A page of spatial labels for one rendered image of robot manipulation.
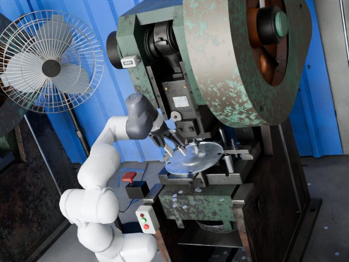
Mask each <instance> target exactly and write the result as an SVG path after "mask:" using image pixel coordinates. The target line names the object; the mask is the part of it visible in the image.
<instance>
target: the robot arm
mask: <svg viewBox="0 0 349 262"><path fill-rule="evenodd" d="M125 104H126V106H127V108H128V116H113V117H111V118H110V119H109V120H108V122H107V124H106V126H105V128H104V130H103V131H102V133H101V134H100V136H99V137H98V139H97V140H96V142H95V143H94V144H93V146H92V147H91V151H90V156H89V157H88V159H87V160H86V161H85V162H84V164H83V165H82V166H81V168H80V170H79V173H78V175H77V177H78V181H79V183H80V184H81V185H82V187H83V188H85V189H86V190H83V189H68V190H66V191H65V192H64V193H63V195H62V196H61V199H60V203H59V205H60V210H61V212H62V213H63V215H64V216H65V217H66V218H67V219H68V220H69V221H70V223H72V224H73V223H76V224H77V225H78V233H77V236H78V239H79V241H80V243H81V244H83V245H84V246H85V247H86V248H88V249H90V250H91V251H93V252H95V255H96V257H97V259H98V261H100V262H151V260H152V259H153V258H154V257H155V256H156V253H157V250H158V246H157V241H156V239H155V238H154V236H152V235H151V234H146V233H129V234H122V232H121V231H120V230H119V229H118V228H116V227H114V226H112V225H110V224H109V223H112V222H114V221H115V219H116V218H117V217H118V214H119V210H120V204H119V200H118V197H117V196H116V194H115V193H114V190H113V189H112V188H110V187H107V186H106V185H107V184H108V183H109V181H110V180H111V179H112V178H113V176H114V175H115V173H116V172H117V171H118V170H119V168H120V166H121V157H120V154H119V153H118V151H117V150H116V149H115V147H114V146H112V144H113V143H114V142H117V141H120V140H143V139H146V138H147V137H150V138H151V139H152V141H153V142H154V143H155V144H156V146H157V147H158V148H160V147H162V148H163V149H164V150H165V151H167V152H168V153H169V154H170V156H173V153H174V151H173V149H172V148H171V147H170V145H169V144H168V143H166V142H165V140H164V138H166V139H168V140H171V141H172V142H173V143H175V144H176V145H177V146H178V148H179V150H180V151H181V152H182V153H183V155H184V156H186V153H187V149H186V148H185V139H184V138H183V137H182V136H181V135H180V134H179V133H178V131H177V129H176V128H175V129H174V130H170V128H168V127H167V124H166V123H165V121H164V119H163V116H162V115H161V114H160V112H159V111H158V110H157V109H156V108H154V107H153V105H152V103H151V102H150V101H149V100H148V98H147V97H146V96H145V95H143V94H142V93H134V94H131V95H130V96H128V97H127V99H126V101H125ZM165 143H166V144H165Z"/></svg>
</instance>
